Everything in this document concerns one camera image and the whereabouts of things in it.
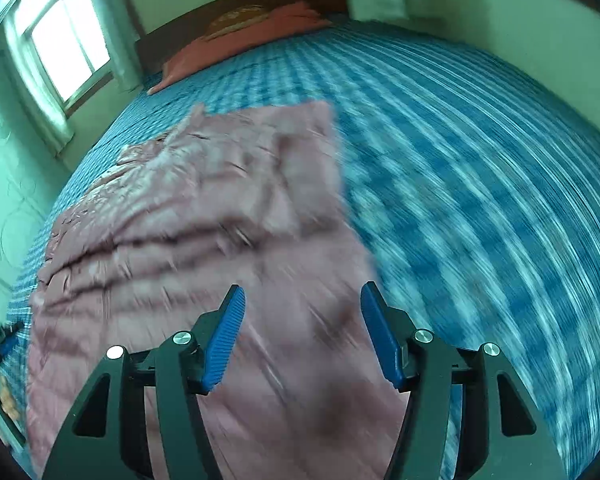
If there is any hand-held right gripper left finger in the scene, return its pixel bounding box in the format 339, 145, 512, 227
42, 284, 247, 480

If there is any pink down jacket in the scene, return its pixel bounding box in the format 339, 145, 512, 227
25, 100, 416, 480

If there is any salmon pink pillow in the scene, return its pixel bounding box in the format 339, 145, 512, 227
147, 2, 333, 96

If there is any white framed window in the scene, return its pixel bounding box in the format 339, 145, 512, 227
7, 0, 115, 113

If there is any white curtain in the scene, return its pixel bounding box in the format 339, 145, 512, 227
87, 0, 143, 92

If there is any brown wooden headboard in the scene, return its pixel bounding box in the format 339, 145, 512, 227
135, 0, 349, 68

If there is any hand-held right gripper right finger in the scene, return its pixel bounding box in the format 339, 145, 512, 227
360, 281, 567, 480

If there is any bed with blue checkered sheet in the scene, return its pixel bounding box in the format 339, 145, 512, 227
7, 20, 600, 480

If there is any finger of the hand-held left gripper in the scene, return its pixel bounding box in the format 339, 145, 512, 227
0, 321, 26, 376

